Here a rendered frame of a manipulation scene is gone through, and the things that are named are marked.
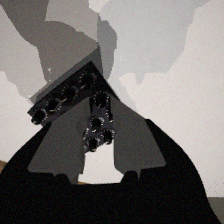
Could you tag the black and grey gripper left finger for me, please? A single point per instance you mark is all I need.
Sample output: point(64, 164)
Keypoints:
point(57, 148)

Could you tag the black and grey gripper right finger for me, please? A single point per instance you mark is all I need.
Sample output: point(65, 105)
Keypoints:
point(140, 145)

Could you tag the black knob box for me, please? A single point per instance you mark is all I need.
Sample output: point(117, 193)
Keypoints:
point(100, 122)

